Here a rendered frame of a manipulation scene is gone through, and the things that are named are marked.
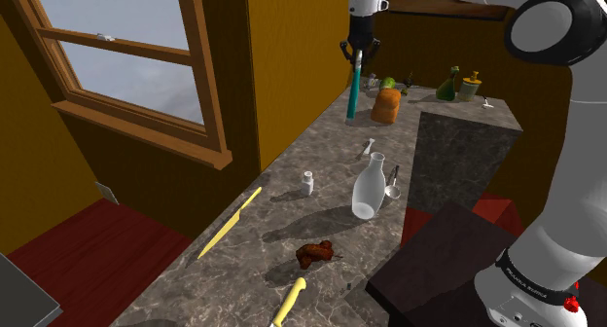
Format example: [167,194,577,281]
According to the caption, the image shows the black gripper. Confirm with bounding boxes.
[339,14,382,65]

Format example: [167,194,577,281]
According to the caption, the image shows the teal long-handled tool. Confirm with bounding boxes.
[344,50,365,126]

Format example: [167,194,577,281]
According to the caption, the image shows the orange bread loaf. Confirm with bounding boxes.
[370,88,403,126]

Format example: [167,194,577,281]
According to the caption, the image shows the green glass bottle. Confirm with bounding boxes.
[435,65,461,102]

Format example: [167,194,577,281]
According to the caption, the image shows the small white utensil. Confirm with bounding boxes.
[355,137,376,161]

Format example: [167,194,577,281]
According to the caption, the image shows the white glass carafe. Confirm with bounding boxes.
[351,151,388,221]

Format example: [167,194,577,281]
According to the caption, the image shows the small white shaker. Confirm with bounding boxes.
[300,170,315,198]

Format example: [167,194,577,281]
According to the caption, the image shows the brown fried chicken piece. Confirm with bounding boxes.
[295,239,343,271]

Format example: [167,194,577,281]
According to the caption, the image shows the yellow knife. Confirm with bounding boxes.
[196,186,264,260]

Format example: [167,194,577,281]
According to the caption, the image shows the dark robot stand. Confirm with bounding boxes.
[365,200,607,327]

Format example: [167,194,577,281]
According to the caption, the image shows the wooden framed window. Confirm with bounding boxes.
[3,0,233,170]

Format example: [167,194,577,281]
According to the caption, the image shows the grey cabinet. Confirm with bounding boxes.
[0,252,64,327]

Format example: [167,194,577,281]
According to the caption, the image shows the yellow-handled knife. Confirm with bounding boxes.
[268,276,308,327]

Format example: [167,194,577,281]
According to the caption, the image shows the grey wall outlet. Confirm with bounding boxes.
[93,180,121,206]

